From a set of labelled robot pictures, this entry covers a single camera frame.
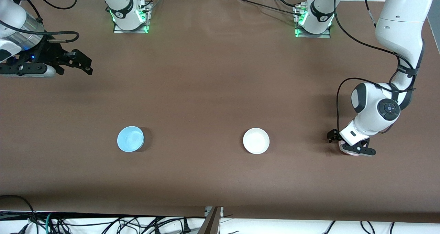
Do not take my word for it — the pink bowl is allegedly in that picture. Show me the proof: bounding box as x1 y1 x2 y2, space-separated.
339 140 362 157

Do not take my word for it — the blue bowl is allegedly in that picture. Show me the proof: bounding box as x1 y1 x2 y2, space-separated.
117 126 145 153

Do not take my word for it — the white bowl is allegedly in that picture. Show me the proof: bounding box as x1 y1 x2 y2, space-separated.
243 128 270 155

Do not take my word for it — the brown table cover sheet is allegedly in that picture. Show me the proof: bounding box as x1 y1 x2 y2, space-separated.
0 0 440 224

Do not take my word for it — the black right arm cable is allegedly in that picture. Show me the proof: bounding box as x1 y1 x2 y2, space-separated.
0 0 80 43

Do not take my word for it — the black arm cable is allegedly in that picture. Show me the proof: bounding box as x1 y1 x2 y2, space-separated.
334 0 418 135
0 0 80 43

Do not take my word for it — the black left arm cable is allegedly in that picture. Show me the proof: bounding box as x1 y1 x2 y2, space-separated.
334 0 418 135

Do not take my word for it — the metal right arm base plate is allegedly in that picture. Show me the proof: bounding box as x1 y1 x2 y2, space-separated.
113 0 152 34

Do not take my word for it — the short black table cable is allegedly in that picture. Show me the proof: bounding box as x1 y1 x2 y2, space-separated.
270 0 305 7

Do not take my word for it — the black looped floor cable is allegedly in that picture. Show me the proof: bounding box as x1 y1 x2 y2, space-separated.
0 194 37 234

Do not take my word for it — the long black table cable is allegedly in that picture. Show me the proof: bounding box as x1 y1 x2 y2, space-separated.
236 0 303 17

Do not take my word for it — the aluminium frame profile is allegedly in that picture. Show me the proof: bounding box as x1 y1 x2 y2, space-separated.
198 206 224 234

